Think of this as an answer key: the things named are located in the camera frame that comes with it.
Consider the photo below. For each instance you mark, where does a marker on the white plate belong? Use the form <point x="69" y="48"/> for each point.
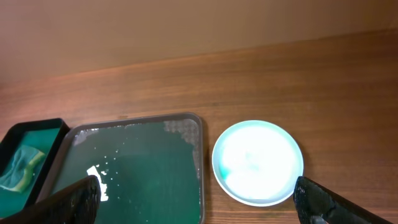
<point x="257" y="163"/>

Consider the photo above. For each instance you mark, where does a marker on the green yellow sponge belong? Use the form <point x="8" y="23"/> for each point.
<point x="19" y="176"/>

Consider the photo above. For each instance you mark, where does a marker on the small black water tray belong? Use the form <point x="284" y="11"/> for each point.
<point x="46" y="136"/>

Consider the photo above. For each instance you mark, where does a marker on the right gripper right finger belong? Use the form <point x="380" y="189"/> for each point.
<point x="316" y="204"/>

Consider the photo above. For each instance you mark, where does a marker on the large dark serving tray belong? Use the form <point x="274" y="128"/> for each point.
<point x="150" y="169"/>

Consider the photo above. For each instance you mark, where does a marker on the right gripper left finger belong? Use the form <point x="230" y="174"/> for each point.
<point x="75" y="204"/>

